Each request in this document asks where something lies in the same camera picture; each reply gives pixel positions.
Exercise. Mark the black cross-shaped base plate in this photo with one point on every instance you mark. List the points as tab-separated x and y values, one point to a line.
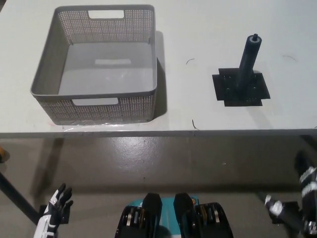
223	86

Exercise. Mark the black teal robot torso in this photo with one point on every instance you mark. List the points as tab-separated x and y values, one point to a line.
148	218

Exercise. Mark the grey perforated plastic basket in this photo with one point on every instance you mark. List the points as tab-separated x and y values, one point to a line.
104	74

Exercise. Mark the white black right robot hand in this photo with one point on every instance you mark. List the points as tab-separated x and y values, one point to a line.
309	188

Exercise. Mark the black electric screwdriver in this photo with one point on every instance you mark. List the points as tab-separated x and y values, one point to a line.
247	62

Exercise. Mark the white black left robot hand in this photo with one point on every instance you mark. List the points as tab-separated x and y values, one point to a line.
53	210

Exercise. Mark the orange round object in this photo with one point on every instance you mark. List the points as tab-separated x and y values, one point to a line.
3	155

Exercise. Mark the black table leg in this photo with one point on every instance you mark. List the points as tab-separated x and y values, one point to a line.
309	141
17	196

